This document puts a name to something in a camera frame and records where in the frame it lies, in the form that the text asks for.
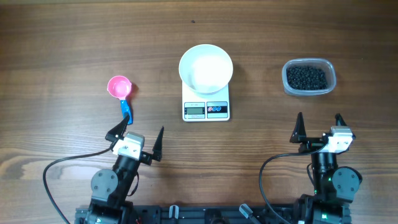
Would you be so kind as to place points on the white digital kitchen scale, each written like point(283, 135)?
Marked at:
point(198, 107)

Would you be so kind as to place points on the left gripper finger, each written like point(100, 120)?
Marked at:
point(119, 129)
point(158, 143)

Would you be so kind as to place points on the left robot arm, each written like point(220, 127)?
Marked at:
point(111, 187)

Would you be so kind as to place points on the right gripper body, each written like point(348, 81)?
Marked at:
point(310, 144)

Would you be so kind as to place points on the black beans in container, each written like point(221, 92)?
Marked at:
point(306, 78)

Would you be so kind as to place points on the pink scoop blue handle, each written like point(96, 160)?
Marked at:
point(120, 87)

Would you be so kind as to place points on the clear plastic container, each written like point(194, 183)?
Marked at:
point(323, 64)

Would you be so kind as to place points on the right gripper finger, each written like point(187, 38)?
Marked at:
point(339, 120)
point(299, 129)

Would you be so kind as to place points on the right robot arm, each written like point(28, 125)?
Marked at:
point(334, 186)

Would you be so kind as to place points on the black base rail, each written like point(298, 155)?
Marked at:
point(153, 214)

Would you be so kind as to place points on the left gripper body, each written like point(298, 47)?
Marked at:
point(110, 147)

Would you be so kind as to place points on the white bowl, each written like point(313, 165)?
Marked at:
point(205, 68)

